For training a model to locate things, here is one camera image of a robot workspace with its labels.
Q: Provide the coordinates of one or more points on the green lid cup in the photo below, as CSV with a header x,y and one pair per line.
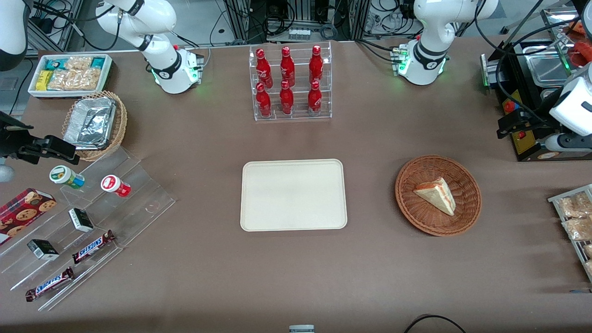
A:
x,y
64,175

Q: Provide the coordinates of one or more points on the grey box at edge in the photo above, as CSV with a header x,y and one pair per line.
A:
x,y
301,329

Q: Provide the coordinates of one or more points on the large rice cracker bag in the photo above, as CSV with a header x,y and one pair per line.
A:
x,y
74,79

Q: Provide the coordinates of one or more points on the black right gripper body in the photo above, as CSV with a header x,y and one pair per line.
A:
x,y
10,139

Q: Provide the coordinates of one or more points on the small black white carton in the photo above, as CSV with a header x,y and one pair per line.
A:
x,y
81,219
42,249

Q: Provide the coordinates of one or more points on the red cookie box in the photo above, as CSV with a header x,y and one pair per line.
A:
x,y
23,212

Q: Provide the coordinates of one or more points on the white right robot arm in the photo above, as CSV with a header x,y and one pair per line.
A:
x,y
162,23

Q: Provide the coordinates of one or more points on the teal snack pack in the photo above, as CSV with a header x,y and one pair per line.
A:
x,y
55,64

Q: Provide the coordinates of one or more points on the red lid cup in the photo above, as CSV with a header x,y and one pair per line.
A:
x,y
113,185

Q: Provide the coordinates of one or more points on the black food warmer machine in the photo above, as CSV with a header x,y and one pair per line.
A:
x,y
527,148

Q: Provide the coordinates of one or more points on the Snickers chocolate bar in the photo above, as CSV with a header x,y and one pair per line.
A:
x,y
92,246
50,284

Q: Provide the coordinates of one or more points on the clear bag of crackers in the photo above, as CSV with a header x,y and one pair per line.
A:
x,y
573,206
578,229

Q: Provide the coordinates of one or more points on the clear acrylic stepped display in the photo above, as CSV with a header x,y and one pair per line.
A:
x,y
138,194

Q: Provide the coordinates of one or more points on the light wicker basket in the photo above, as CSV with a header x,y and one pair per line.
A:
x,y
119,125

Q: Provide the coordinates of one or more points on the stacked foil containers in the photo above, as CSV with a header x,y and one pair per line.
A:
x,y
90,122

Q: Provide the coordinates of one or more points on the brown wicker basket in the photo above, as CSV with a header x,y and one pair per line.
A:
x,y
416,217

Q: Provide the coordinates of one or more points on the white plastic snack bin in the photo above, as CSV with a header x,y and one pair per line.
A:
x,y
34,90

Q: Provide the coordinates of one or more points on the triangular sandwich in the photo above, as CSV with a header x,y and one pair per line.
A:
x,y
437,196

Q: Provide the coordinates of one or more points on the white power strip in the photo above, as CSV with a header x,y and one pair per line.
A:
x,y
299,34

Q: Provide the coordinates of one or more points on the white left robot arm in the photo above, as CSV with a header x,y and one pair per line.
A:
x,y
430,41

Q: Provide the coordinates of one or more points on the small rice cracker bag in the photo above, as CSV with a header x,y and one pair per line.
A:
x,y
78,62

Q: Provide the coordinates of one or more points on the steel warmer pan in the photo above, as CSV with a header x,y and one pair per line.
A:
x,y
548,69

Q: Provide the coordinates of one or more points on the red cola bottle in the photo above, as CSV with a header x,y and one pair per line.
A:
x,y
286,101
287,67
263,69
315,99
316,64
263,102

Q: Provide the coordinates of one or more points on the clear acrylic bottle rack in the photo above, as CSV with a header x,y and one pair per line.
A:
x,y
300,104

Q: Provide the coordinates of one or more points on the beige rectangular tray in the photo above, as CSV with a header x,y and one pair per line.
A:
x,y
291,194

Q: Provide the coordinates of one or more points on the grey snack tray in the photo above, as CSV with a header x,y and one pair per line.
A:
x,y
557,200

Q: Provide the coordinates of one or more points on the yellow snack pack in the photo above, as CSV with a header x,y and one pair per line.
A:
x,y
44,79

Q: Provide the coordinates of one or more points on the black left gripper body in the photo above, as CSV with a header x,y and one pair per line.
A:
x,y
533,118

